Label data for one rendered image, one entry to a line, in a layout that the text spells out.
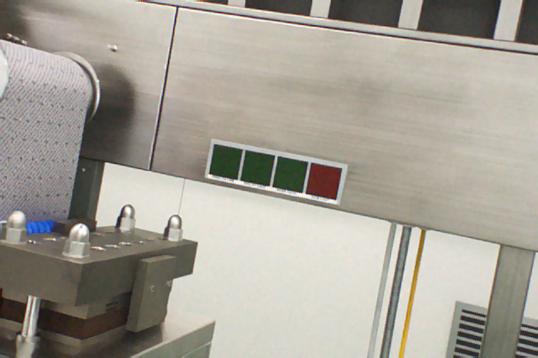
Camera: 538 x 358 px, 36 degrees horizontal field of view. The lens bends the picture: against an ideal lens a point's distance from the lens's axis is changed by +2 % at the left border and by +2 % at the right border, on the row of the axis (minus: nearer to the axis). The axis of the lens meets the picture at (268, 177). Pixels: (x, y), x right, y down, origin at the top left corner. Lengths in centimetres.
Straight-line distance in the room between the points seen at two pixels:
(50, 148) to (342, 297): 258
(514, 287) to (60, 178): 80
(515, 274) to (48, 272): 80
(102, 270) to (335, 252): 266
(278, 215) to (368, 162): 250
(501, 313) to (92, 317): 71
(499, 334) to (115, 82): 82
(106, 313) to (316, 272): 261
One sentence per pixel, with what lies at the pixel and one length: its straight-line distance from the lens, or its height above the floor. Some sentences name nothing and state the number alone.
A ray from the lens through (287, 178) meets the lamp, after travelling 139.
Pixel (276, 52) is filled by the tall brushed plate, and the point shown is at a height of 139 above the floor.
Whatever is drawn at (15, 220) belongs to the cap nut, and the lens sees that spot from 121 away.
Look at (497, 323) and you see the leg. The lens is 152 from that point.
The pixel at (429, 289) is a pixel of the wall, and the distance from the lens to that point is 372.
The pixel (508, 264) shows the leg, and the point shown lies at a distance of 151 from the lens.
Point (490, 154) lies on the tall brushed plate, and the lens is 134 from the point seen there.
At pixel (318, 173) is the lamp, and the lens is 137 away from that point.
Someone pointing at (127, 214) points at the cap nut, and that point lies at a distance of 149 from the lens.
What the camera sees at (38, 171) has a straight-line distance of 136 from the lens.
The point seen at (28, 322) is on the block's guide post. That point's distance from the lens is 122.
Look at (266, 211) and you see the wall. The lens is 386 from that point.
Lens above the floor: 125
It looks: 3 degrees down
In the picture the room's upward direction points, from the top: 10 degrees clockwise
